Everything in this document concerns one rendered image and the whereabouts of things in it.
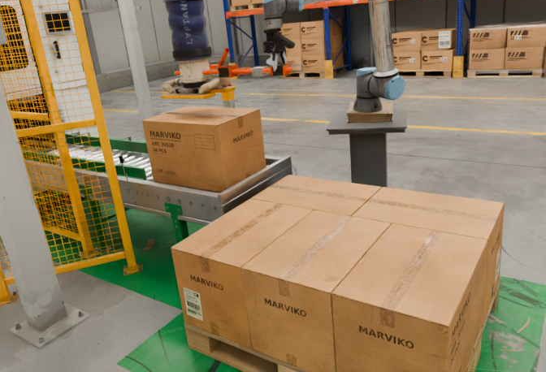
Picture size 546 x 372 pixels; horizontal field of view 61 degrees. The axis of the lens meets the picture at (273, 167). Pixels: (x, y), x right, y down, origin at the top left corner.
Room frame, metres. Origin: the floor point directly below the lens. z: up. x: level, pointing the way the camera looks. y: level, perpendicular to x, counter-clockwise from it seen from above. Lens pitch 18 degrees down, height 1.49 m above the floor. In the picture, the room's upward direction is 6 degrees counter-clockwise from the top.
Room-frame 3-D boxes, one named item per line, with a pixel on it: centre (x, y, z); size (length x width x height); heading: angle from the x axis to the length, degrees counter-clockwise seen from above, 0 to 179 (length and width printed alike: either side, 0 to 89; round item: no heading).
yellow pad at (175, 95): (2.69, 0.45, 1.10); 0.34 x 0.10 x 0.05; 55
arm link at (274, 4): (2.44, -0.08, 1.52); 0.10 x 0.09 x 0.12; 119
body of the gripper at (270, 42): (2.45, -0.07, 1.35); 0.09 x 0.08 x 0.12; 54
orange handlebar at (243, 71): (2.75, 0.17, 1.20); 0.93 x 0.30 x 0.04; 55
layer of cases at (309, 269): (1.90, -0.28, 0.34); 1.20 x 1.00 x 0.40; 54
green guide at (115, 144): (3.66, 1.17, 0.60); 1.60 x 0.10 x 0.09; 54
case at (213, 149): (2.76, 0.40, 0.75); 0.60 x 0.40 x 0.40; 55
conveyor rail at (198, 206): (2.97, 1.23, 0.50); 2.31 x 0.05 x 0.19; 54
